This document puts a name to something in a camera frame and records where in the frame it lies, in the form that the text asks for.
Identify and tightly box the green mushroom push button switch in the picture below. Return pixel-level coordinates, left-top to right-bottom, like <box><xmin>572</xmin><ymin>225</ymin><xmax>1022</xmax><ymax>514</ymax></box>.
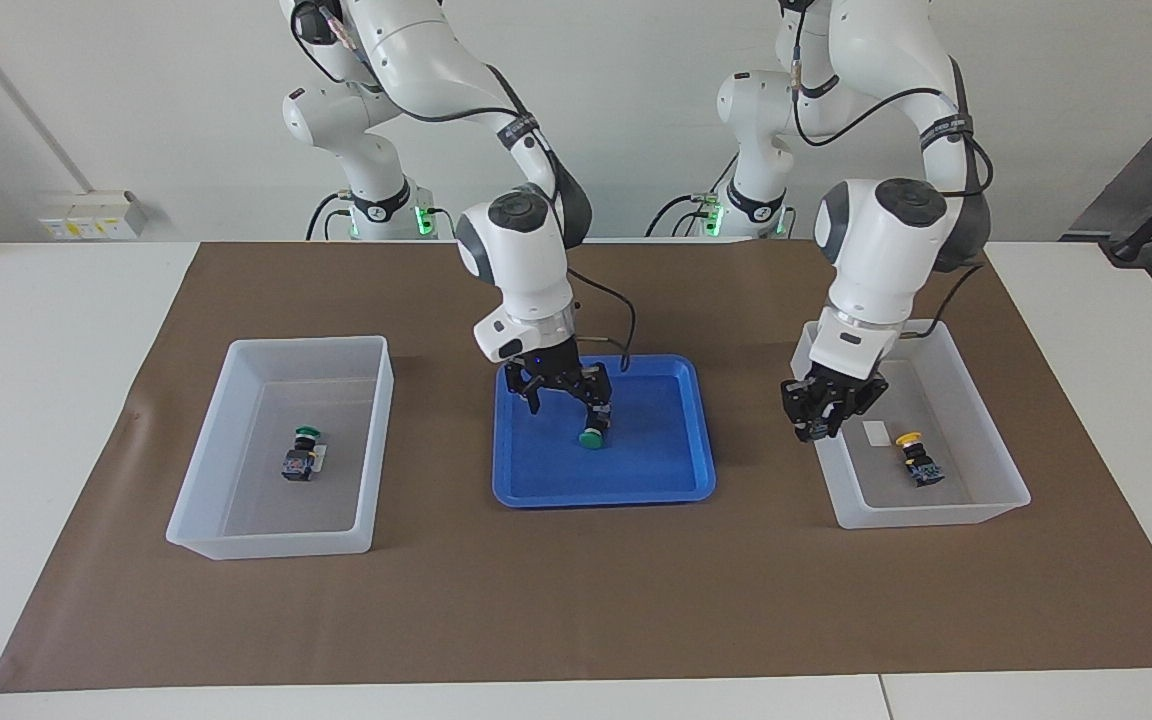
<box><xmin>281</xmin><ymin>425</ymin><xmax>325</xmax><ymax>483</ymax></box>
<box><xmin>577</xmin><ymin>402</ymin><xmax>614</xmax><ymax>451</ymax></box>

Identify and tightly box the translucent white plastic box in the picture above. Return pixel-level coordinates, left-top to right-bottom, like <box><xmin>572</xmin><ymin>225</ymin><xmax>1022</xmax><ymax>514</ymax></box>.
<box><xmin>789</xmin><ymin>318</ymin><xmax>1032</xmax><ymax>531</ymax></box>
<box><xmin>166</xmin><ymin>335</ymin><xmax>395</xmax><ymax>561</ymax></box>

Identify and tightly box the white wall cable conduit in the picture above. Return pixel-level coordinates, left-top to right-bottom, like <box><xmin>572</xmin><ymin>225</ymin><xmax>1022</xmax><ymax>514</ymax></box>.
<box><xmin>0</xmin><ymin>0</ymin><xmax>97</xmax><ymax>196</ymax></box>

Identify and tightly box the blue plastic tray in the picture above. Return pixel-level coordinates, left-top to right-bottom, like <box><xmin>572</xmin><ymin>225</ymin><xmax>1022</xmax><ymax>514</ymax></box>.
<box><xmin>492</xmin><ymin>354</ymin><xmax>717</xmax><ymax>509</ymax></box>

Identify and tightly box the brown paper table mat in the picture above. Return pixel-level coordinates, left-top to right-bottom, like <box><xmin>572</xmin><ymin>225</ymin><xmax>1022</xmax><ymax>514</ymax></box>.
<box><xmin>0</xmin><ymin>240</ymin><xmax>1152</xmax><ymax>693</ymax></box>

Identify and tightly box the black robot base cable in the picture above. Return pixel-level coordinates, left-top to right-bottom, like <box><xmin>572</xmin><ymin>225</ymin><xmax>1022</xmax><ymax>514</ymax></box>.
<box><xmin>304</xmin><ymin>190</ymin><xmax>357</xmax><ymax>241</ymax></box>
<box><xmin>644</xmin><ymin>185</ymin><xmax>737</xmax><ymax>239</ymax></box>

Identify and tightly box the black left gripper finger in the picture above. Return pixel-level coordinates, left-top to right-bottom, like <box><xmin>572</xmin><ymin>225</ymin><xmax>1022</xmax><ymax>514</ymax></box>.
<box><xmin>781</xmin><ymin>372</ymin><xmax>823</xmax><ymax>442</ymax></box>
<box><xmin>829</xmin><ymin>377</ymin><xmax>889</xmax><ymax>439</ymax></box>

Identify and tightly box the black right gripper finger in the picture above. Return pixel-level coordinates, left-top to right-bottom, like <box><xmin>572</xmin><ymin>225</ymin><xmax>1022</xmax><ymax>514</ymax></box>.
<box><xmin>576</xmin><ymin>362</ymin><xmax>615</xmax><ymax>432</ymax></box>
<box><xmin>506</xmin><ymin>362</ymin><xmax>545</xmax><ymax>416</ymax></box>

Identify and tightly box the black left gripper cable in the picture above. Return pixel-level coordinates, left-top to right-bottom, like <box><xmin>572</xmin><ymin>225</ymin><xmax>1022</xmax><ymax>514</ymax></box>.
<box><xmin>786</xmin><ymin>0</ymin><xmax>995</xmax><ymax>341</ymax></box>

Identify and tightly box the white wall outlet box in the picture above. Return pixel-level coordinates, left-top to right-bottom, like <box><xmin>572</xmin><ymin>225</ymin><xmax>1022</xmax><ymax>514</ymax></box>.
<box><xmin>39</xmin><ymin>190</ymin><xmax>149</xmax><ymax>241</ymax></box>

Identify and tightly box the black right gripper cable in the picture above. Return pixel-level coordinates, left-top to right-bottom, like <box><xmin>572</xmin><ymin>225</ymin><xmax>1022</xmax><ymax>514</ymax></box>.
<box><xmin>291</xmin><ymin>0</ymin><xmax>637</xmax><ymax>379</ymax></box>

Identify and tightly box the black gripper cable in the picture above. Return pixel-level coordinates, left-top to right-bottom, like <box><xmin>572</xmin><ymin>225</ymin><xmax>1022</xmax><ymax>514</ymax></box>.
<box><xmin>786</xmin><ymin>0</ymin><xmax>995</xmax><ymax>341</ymax></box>
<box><xmin>291</xmin><ymin>0</ymin><xmax>637</xmax><ymax>379</ymax></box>

